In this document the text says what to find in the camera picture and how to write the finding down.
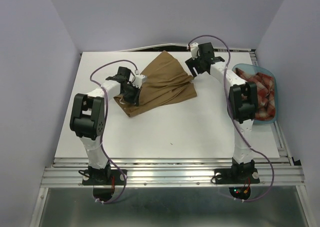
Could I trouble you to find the tan brown skirt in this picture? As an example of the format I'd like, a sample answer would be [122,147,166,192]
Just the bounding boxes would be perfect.
[114,51,197,118]

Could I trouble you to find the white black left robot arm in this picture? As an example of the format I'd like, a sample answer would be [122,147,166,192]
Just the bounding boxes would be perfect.
[69,66,147,186]

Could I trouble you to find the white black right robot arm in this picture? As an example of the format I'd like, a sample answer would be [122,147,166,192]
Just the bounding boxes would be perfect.
[185,42,260,185]

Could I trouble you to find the teal plastic basket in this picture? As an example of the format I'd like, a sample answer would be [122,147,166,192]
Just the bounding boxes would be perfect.
[232,63,278,125]

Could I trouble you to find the red plaid skirt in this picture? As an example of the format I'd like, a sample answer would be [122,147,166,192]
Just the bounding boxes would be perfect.
[234,67,276,121]

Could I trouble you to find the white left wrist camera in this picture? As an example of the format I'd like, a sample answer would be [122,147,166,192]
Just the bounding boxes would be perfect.
[132,74,147,89]

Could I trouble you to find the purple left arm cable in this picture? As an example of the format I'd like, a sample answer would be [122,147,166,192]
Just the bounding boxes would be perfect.
[89,59,140,205]

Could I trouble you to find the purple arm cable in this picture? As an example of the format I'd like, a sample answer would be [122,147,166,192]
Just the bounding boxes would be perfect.
[187,34,275,203]
[89,59,140,205]

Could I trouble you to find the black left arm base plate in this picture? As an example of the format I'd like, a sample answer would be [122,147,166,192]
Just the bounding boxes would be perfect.
[78,168,126,186]

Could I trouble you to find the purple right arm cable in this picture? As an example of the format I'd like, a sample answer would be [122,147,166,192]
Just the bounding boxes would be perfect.
[187,34,275,203]

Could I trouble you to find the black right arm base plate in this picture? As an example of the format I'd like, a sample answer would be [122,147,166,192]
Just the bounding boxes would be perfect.
[210,168,260,185]

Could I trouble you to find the aluminium table frame rail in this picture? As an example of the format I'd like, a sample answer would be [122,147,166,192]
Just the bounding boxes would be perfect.
[29,49,311,227]

